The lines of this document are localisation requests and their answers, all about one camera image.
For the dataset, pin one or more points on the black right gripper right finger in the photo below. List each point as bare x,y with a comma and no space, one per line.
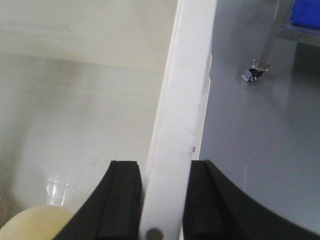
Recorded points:
216,209

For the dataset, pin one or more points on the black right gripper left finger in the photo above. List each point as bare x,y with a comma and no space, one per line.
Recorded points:
113,210

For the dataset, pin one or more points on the cream plush ball toy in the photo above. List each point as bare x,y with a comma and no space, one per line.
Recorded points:
42,222

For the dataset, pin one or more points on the white Totelife plastic crate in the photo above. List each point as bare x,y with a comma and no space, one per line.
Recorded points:
87,82

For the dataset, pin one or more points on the rack leg with caster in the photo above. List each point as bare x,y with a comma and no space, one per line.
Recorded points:
260,66

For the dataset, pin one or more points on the blue plastic bin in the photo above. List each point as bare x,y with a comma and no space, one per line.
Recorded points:
306,13

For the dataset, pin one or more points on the metal shelf frame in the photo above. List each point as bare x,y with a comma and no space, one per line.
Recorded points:
290,32

